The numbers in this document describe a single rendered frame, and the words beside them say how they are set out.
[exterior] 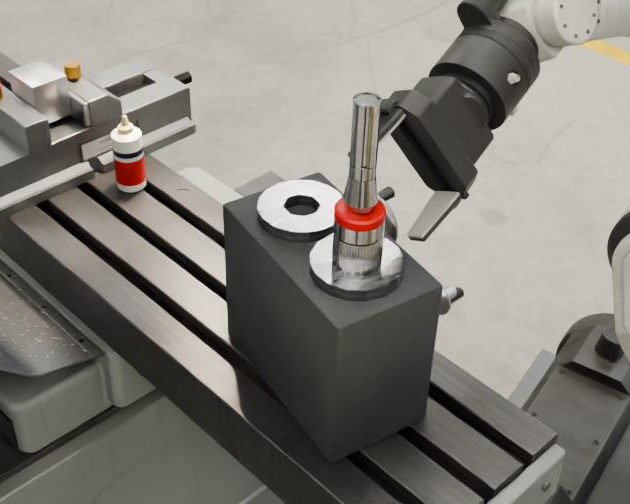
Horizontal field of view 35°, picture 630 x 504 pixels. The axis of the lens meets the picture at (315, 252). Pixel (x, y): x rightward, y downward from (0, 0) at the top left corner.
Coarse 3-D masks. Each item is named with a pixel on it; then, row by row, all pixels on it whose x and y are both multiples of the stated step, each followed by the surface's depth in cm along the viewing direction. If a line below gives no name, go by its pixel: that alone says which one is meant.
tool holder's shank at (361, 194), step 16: (368, 96) 84; (352, 112) 84; (368, 112) 84; (352, 128) 85; (368, 128) 85; (352, 144) 86; (368, 144) 85; (352, 160) 87; (368, 160) 86; (352, 176) 88; (368, 176) 87; (352, 192) 89; (368, 192) 88; (352, 208) 90; (368, 208) 90
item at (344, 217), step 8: (336, 208) 91; (344, 208) 91; (376, 208) 91; (384, 208) 91; (336, 216) 90; (344, 216) 90; (352, 216) 90; (360, 216) 90; (368, 216) 90; (376, 216) 90; (384, 216) 90; (344, 224) 90; (352, 224) 89; (360, 224) 89; (368, 224) 89; (376, 224) 90
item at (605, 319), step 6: (582, 318) 175; (588, 318) 174; (594, 318) 172; (600, 318) 172; (606, 318) 171; (612, 318) 171; (576, 324) 175; (582, 324) 173; (588, 324) 172; (600, 324) 170; (606, 324) 170; (612, 324) 169; (570, 330) 175; (564, 336) 175; (564, 342) 175; (558, 348) 177
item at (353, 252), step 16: (336, 224) 91; (384, 224) 91; (336, 240) 92; (352, 240) 90; (368, 240) 91; (336, 256) 93; (352, 256) 92; (368, 256) 92; (352, 272) 93; (368, 272) 93
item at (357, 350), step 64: (320, 192) 103; (256, 256) 100; (320, 256) 95; (384, 256) 95; (256, 320) 106; (320, 320) 92; (384, 320) 92; (320, 384) 96; (384, 384) 98; (320, 448) 102
